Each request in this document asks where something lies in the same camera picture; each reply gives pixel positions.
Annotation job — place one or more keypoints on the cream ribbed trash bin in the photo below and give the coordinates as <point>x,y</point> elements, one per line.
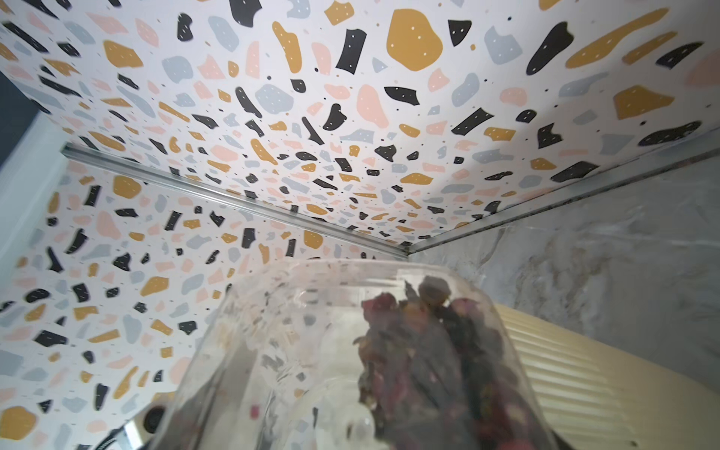
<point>598,397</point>

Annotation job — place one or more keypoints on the black lid brown jar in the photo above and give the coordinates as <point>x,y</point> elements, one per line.
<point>354,355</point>

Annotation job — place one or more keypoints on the aluminium corner post left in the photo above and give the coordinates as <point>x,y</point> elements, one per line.
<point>126,167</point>

